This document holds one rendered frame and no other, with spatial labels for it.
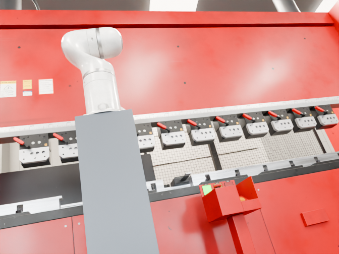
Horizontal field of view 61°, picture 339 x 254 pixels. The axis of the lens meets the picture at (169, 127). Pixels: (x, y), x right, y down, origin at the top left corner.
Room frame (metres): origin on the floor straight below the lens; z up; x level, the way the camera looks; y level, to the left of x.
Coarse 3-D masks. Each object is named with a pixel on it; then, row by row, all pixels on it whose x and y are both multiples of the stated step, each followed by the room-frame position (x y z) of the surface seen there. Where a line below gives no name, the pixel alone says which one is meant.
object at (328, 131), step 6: (336, 6) 2.10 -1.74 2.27; (330, 12) 2.17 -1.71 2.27; (336, 12) 2.13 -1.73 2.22; (336, 18) 2.16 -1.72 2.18; (336, 24) 2.19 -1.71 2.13; (336, 30) 2.21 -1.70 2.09; (336, 108) 2.59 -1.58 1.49; (336, 114) 2.62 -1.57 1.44; (336, 126) 2.68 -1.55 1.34; (330, 132) 2.77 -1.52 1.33; (336, 132) 2.71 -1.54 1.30; (330, 138) 2.80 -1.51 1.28; (336, 138) 2.74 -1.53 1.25; (336, 144) 2.77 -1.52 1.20; (336, 150) 2.80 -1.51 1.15
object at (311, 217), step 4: (304, 212) 1.73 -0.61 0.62; (308, 212) 1.73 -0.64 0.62; (312, 212) 1.74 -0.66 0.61; (316, 212) 1.75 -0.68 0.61; (320, 212) 1.76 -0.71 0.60; (324, 212) 1.77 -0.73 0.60; (304, 216) 1.72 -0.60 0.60; (308, 216) 1.73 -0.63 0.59; (312, 216) 1.74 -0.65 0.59; (316, 216) 1.75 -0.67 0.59; (320, 216) 1.75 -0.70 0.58; (324, 216) 1.76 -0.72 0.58; (304, 220) 1.73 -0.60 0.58; (308, 220) 1.73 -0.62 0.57; (312, 220) 1.74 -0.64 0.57; (316, 220) 1.74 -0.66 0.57; (320, 220) 1.75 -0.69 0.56; (324, 220) 1.76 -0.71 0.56; (328, 220) 1.77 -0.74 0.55; (308, 224) 1.73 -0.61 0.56; (312, 224) 1.73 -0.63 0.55
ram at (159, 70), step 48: (0, 48) 1.37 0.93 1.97; (48, 48) 1.46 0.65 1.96; (144, 48) 1.65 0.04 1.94; (192, 48) 1.77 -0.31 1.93; (240, 48) 1.89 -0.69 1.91; (288, 48) 2.02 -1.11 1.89; (336, 48) 2.17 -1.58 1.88; (48, 96) 1.45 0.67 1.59; (144, 96) 1.63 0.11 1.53; (192, 96) 1.73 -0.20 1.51; (240, 96) 1.84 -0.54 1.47; (288, 96) 1.96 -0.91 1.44
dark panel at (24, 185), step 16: (144, 160) 2.15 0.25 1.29; (0, 176) 1.84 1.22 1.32; (16, 176) 1.87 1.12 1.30; (32, 176) 1.91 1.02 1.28; (48, 176) 1.94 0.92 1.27; (64, 176) 1.97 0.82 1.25; (0, 192) 1.84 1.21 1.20; (16, 192) 1.87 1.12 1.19; (32, 192) 1.91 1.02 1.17; (48, 192) 1.94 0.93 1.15; (64, 192) 1.97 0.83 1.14; (80, 192) 2.00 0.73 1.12
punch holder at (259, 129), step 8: (248, 112) 1.84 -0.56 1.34; (256, 112) 1.86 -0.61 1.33; (240, 120) 1.88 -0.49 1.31; (248, 120) 1.84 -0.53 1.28; (264, 120) 1.87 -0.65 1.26; (248, 128) 1.83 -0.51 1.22; (256, 128) 1.84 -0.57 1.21; (264, 128) 1.86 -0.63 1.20; (248, 136) 1.86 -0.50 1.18; (256, 136) 1.90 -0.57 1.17
